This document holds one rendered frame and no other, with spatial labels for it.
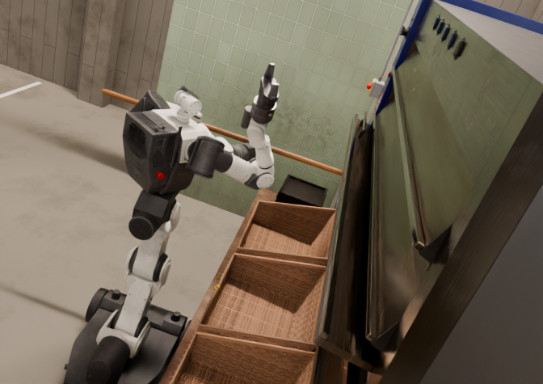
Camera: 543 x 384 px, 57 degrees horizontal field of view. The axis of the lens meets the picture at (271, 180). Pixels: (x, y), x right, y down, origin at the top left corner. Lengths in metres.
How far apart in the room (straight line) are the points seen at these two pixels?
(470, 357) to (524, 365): 0.10
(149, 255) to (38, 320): 0.88
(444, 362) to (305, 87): 2.85
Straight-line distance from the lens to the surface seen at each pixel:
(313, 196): 3.18
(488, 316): 1.07
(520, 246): 0.99
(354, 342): 1.26
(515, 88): 1.01
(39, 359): 2.90
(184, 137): 1.99
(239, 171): 2.01
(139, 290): 2.56
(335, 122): 3.78
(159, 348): 2.76
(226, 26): 3.77
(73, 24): 5.79
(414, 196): 1.24
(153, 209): 2.14
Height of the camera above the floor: 2.20
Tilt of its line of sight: 26 degrees down
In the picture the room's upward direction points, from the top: 18 degrees clockwise
